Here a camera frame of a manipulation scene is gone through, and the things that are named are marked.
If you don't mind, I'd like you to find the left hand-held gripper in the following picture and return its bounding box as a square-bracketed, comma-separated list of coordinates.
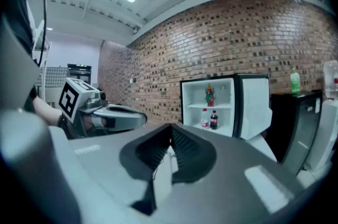
[58, 77, 148, 138]

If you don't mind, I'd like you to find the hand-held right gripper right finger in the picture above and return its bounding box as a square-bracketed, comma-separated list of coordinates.
[171, 124, 304, 218]

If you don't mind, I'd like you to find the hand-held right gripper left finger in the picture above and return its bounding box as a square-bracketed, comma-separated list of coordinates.
[69, 124, 172, 216]

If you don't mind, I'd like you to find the clear plastic bottle red cap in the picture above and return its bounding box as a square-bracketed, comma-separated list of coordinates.
[200, 108, 210, 129]

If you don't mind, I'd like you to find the bottle with orange cap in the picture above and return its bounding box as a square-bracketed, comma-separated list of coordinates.
[205, 83, 215, 107]

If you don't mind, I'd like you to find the person's left forearm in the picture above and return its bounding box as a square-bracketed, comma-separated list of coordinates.
[33, 96, 64, 128]

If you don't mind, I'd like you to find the dark glass door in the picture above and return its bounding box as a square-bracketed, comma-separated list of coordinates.
[67, 63, 92, 86]

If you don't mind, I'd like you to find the black mini fridge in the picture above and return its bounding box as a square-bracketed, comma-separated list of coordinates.
[180, 73, 242, 139]

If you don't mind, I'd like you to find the checkered grey panel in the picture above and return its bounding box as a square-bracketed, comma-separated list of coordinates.
[35, 67, 70, 88]

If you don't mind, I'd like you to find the black glossy cabinet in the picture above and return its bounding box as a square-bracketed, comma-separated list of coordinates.
[270, 90, 323, 176]

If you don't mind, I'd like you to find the green drink bottle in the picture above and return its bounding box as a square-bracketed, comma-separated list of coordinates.
[290, 67, 302, 95]

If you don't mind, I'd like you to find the white appliance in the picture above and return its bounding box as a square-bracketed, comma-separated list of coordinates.
[307, 98, 338, 173]

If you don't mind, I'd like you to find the large clear plastic bottle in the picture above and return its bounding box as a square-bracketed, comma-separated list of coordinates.
[323, 60, 338, 101]

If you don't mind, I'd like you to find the white wire fridge shelf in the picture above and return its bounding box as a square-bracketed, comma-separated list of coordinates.
[187, 103, 233, 109]

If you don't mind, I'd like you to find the white metal shelf frame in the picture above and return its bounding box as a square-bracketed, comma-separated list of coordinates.
[26, 1, 52, 60]

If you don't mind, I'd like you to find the thin black hanging cable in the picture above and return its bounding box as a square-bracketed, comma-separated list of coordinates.
[39, 0, 48, 67]

